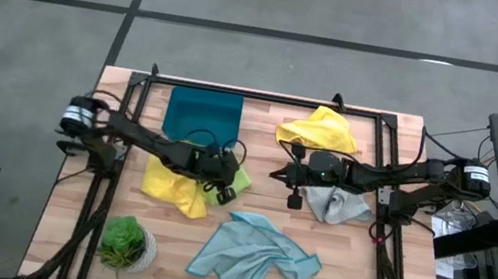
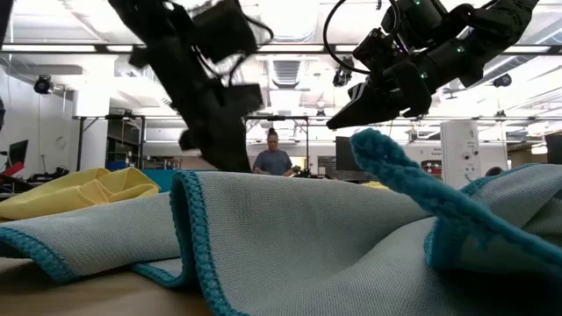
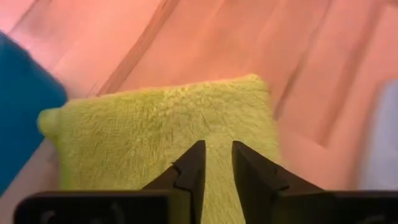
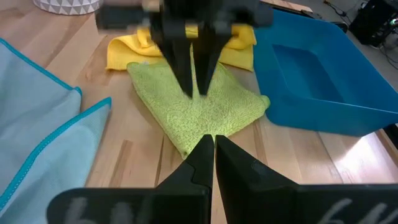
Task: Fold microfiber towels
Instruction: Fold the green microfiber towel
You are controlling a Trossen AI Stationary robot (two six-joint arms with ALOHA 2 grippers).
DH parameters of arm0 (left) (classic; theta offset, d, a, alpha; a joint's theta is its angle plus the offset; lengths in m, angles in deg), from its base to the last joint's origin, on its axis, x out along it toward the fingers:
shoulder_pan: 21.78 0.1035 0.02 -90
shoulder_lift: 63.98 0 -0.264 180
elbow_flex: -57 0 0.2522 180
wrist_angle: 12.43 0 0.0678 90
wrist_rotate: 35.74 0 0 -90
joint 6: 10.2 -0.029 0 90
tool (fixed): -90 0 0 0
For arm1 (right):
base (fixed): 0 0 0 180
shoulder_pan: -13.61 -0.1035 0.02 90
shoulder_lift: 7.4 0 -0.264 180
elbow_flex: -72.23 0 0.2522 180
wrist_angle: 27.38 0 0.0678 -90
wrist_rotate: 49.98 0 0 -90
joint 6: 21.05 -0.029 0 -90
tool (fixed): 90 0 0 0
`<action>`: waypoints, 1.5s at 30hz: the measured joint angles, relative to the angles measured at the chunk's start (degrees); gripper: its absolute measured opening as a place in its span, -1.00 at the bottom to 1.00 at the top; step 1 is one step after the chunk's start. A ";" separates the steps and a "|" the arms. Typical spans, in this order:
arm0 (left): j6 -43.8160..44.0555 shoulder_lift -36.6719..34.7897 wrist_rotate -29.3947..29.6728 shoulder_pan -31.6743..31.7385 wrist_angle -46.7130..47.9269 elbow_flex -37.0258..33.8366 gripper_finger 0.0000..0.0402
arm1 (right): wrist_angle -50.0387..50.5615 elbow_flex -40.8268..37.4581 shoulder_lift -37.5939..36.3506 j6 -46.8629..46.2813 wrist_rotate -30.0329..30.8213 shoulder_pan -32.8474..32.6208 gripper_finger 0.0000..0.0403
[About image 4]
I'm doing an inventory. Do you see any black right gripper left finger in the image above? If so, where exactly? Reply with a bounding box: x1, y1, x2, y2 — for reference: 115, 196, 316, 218
46, 134, 215, 224

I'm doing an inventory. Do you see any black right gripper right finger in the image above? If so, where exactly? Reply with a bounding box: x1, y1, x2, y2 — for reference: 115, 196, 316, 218
216, 135, 398, 224

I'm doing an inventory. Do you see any green microfiber towel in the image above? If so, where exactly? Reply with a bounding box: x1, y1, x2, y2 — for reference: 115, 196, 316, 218
126, 46, 271, 160

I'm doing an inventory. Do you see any light blue teal-edged towel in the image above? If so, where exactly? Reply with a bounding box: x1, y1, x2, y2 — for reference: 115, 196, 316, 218
0, 37, 113, 224

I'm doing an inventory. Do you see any black box with blue light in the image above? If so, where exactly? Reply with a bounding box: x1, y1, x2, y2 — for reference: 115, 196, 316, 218
349, 0, 398, 47

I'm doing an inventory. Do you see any yellow microfiber towel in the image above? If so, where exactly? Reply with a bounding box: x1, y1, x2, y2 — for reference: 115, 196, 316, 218
105, 24, 257, 72

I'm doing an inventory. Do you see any green plant in white pot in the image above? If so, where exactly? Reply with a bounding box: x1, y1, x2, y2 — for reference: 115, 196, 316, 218
32, 0, 102, 16

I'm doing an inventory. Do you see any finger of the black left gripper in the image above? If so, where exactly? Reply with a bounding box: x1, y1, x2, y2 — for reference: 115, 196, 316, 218
192, 30, 233, 96
152, 30, 194, 98

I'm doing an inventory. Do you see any teal plastic bin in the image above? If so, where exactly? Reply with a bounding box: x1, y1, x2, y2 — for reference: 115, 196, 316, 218
253, 7, 398, 138

